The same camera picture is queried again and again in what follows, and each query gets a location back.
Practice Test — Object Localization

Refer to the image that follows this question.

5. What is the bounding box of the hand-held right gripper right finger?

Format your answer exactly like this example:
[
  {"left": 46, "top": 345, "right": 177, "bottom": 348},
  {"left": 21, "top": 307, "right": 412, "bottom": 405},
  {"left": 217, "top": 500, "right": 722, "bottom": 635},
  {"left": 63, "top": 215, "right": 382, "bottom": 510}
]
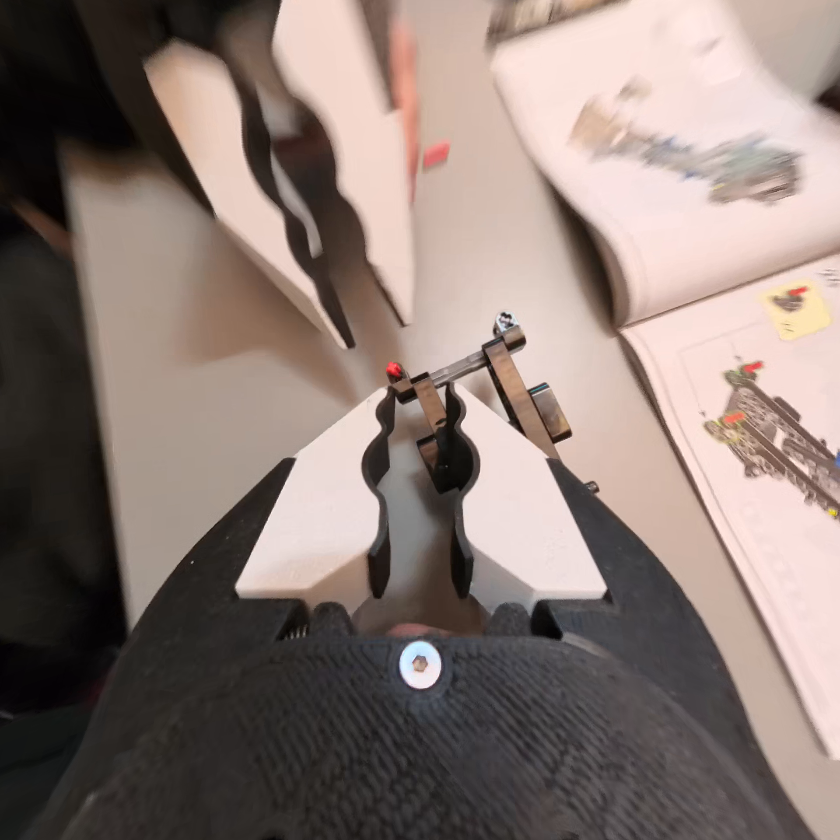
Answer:
[{"left": 445, "top": 382, "right": 609, "bottom": 616}]

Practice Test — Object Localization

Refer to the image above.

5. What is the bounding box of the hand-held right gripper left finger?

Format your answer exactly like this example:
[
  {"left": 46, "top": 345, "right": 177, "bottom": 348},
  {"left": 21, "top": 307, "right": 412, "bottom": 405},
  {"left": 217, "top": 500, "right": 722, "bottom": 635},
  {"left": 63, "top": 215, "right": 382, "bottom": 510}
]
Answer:
[{"left": 235, "top": 386, "right": 396, "bottom": 616}]

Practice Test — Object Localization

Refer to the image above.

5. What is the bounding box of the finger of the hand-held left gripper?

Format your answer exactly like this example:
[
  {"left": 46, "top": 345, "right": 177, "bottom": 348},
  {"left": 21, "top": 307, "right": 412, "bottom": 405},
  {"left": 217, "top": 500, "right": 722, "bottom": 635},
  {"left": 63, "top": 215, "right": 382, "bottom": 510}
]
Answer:
[
  {"left": 143, "top": 38, "right": 357, "bottom": 350},
  {"left": 272, "top": 0, "right": 416, "bottom": 328}
]

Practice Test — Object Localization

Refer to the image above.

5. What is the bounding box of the black toy brick chassis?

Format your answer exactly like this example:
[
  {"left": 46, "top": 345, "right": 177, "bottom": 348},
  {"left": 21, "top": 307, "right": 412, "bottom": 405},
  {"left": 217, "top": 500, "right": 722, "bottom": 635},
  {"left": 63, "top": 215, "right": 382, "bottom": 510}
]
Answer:
[{"left": 387, "top": 310, "right": 599, "bottom": 496}]

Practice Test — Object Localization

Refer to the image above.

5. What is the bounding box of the light grey desk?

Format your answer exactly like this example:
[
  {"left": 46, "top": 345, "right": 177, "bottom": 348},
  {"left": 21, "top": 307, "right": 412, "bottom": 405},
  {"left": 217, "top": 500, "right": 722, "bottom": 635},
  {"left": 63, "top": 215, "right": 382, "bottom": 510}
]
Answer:
[{"left": 60, "top": 0, "right": 840, "bottom": 840}]

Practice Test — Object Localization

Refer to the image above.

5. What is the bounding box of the person's left hand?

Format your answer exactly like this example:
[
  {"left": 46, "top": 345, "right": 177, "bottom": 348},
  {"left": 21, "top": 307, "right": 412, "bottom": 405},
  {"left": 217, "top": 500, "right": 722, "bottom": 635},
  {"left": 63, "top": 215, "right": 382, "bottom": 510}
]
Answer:
[{"left": 390, "top": 20, "right": 421, "bottom": 205}]

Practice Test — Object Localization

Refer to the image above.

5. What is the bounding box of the open building instruction booklet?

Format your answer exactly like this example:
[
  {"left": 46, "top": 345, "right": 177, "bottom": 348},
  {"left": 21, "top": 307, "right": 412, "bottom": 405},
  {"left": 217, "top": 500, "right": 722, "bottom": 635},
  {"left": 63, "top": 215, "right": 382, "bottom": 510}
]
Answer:
[{"left": 489, "top": 0, "right": 840, "bottom": 759}]

